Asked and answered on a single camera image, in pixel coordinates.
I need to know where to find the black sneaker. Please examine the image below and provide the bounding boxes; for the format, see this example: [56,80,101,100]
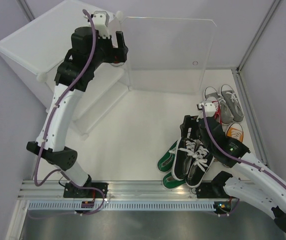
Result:
[185,142,214,188]
[171,138,197,181]

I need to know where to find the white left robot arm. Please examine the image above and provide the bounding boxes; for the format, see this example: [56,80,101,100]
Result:
[26,26,129,198]

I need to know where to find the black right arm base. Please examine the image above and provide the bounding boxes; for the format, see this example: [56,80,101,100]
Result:
[196,182,230,199]

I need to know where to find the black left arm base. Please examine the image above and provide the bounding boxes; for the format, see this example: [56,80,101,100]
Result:
[63,182,109,199]

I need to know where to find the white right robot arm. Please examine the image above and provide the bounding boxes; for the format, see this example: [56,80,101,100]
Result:
[172,115,286,233]

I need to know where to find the clear acrylic cabinet door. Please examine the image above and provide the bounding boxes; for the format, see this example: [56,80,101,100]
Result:
[121,16,217,95]

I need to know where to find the left grey sneaker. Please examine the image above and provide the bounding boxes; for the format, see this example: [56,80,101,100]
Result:
[204,86,234,125]

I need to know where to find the grey sneaker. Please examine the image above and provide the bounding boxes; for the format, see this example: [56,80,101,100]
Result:
[204,86,234,125]
[220,84,244,123]

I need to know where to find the right orange sneaker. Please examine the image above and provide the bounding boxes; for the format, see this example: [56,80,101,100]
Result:
[226,122,244,143]

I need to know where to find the right grey sneaker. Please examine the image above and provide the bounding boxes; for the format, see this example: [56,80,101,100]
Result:
[220,84,244,123]

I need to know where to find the left green sneaker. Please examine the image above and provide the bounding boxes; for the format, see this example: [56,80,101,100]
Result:
[157,140,178,173]

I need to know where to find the green sneaker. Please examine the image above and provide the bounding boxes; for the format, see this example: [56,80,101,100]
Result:
[157,140,178,173]
[162,172,186,190]

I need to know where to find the right green sneaker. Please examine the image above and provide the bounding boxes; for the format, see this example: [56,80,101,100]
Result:
[162,172,186,190]

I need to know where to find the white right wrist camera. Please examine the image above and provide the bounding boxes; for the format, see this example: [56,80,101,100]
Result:
[196,100,221,124]

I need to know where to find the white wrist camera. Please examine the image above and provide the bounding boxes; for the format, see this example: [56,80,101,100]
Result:
[92,11,112,39]
[196,100,221,124]

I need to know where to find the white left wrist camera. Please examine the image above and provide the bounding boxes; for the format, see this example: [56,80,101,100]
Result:
[92,11,112,39]

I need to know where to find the aluminium corner frame post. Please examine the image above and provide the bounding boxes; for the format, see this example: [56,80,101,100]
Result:
[231,0,283,166]

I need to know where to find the white slotted cable duct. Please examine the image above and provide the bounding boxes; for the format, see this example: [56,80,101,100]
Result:
[28,200,216,212]

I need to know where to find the aluminium mounting rail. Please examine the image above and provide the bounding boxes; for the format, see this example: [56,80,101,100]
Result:
[17,178,241,200]

